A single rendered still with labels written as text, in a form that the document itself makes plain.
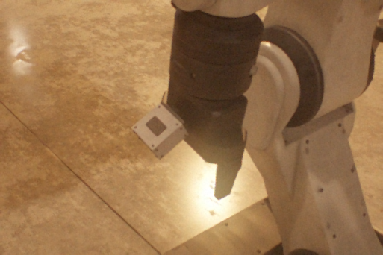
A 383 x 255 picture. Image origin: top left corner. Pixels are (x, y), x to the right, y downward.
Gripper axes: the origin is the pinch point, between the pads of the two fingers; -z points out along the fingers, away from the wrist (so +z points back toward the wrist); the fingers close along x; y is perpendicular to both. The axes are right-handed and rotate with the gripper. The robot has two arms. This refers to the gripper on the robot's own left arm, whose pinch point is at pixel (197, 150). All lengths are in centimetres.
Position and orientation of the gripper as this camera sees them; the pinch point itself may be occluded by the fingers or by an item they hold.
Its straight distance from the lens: 57.4
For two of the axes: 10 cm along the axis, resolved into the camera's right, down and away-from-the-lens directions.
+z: 1.2, -7.5, -6.5
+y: -7.9, 3.3, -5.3
